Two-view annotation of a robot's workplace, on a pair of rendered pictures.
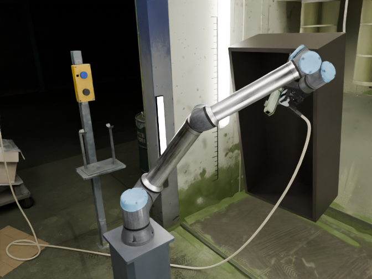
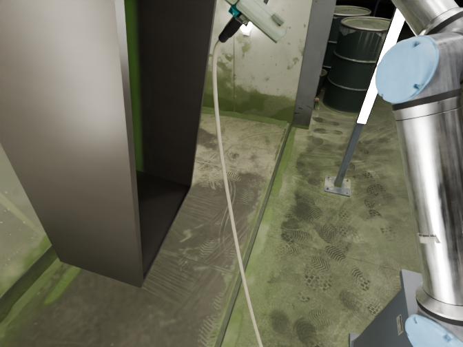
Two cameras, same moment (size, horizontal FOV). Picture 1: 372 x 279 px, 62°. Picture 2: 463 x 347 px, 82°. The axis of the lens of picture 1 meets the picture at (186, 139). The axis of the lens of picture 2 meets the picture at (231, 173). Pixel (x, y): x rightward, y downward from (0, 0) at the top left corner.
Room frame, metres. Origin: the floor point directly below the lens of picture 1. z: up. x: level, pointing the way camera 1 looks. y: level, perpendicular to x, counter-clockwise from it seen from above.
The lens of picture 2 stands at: (2.24, 0.15, 1.51)
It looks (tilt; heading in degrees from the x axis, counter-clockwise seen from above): 41 degrees down; 236
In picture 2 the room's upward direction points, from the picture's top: straight up
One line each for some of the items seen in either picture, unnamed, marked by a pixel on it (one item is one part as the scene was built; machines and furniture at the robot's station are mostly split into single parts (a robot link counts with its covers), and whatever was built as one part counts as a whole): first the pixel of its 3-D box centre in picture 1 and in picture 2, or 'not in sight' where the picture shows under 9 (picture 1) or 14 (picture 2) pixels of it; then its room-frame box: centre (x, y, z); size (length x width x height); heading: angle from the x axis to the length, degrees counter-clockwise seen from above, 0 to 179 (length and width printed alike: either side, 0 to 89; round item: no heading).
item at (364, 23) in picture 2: not in sight; (370, 24); (-0.61, -1.54, 0.86); 0.54 x 0.54 x 0.01
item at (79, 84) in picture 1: (83, 83); not in sight; (2.23, 0.72, 1.42); 0.12 x 0.06 x 0.26; 127
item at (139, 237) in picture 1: (137, 228); not in sight; (1.51, 0.30, 0.69); 0.19 x 0.19 x 0.10
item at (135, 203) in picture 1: (135, 206); not in sight; (1.52, 0.30, 0.83); 0.17 x 0.15 x 0.18; 169
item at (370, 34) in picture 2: not in sight; (357, 67); (-0.61, -1.54, 0.44); 0.59 x 0.58 x 0.89; 51
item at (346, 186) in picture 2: not in sight; (337, 185); (0.65, -0.65, 0.01); 0.20 x 0.20 x 0.01; 37
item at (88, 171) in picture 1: (98, 148); not in sight; (2.15, 0.65, 0.95); 0.26 x 0.15 x 0.32; 127
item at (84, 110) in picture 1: (92, 158); not in sight; (2.28, 0.75, 0.82); 0.06 x 0.06 x 1.64; 37
